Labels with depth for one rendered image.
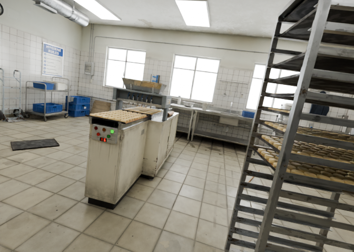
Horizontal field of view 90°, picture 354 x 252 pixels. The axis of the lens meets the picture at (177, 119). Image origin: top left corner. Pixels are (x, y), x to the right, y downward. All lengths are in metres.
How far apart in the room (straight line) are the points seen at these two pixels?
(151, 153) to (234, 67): 3.77
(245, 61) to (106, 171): 4.57
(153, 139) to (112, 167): 0.72
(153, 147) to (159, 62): 3.77
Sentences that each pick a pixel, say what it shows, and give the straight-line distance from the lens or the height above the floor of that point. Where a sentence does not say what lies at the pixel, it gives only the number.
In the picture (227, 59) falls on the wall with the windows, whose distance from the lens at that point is 5.41.
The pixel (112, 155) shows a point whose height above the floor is 0.58.
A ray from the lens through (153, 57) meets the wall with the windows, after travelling 5.83.
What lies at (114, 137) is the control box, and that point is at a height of 0.76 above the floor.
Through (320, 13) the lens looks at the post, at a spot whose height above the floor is 1.62.
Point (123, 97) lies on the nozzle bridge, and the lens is 2.51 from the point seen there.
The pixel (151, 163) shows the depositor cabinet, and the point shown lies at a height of 0.26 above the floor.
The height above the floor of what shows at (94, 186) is 0.22.
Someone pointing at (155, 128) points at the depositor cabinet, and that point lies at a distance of 2.29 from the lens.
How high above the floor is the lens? 1.25
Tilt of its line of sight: 9 degrees down
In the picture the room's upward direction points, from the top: 9 degrees clockwise
